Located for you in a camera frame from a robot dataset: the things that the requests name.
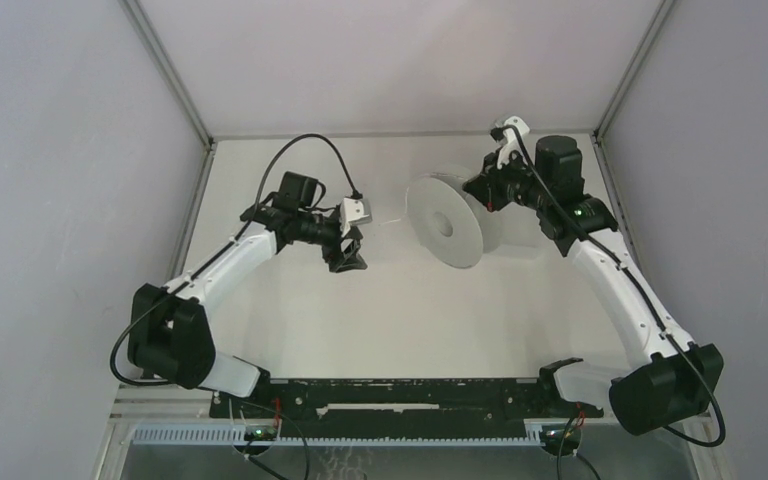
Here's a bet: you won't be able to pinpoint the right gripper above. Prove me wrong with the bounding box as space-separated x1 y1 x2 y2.
464 145 551 212

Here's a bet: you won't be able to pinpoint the white cable spool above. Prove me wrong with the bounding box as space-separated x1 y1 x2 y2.
405 164 503 269

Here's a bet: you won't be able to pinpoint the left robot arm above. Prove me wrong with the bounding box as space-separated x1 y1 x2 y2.
112 172 372 417

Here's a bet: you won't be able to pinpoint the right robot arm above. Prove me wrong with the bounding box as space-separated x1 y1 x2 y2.
463 131 725 436

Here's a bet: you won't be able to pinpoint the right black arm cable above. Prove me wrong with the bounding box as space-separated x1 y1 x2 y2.
493 125 728 448

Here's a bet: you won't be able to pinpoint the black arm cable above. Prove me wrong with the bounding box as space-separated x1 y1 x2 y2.
493 125 728 448
108 133 364 389

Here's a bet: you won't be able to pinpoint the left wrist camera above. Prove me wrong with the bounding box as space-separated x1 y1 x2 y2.
339 197 372 237

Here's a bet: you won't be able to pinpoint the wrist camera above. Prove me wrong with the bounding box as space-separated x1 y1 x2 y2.
339 197 372 237
490 115 530 170

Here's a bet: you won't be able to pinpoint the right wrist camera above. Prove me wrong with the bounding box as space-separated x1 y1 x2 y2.
490 115 530 170

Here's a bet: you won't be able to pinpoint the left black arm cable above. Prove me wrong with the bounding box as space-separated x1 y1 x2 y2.
108 133 364 389

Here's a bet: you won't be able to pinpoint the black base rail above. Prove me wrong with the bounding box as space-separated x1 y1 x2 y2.
209 371 605 436

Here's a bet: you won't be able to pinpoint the white slotted cable duct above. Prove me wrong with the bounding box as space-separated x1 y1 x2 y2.
131 423 563 447

